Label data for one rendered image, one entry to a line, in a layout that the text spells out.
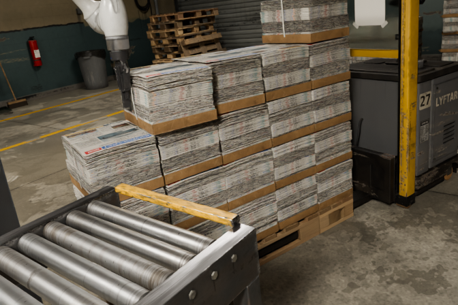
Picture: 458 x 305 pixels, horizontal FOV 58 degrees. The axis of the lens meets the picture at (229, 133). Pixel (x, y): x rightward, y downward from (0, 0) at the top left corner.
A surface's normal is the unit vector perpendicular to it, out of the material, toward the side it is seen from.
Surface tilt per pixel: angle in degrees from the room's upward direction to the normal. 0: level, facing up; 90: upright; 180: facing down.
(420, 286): 0
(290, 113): 90
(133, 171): 91
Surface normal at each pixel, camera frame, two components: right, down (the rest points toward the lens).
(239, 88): 0.51, 0.20
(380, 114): -0.82, 0.25
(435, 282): -0.11, -0.95
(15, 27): 0.79, 0.10
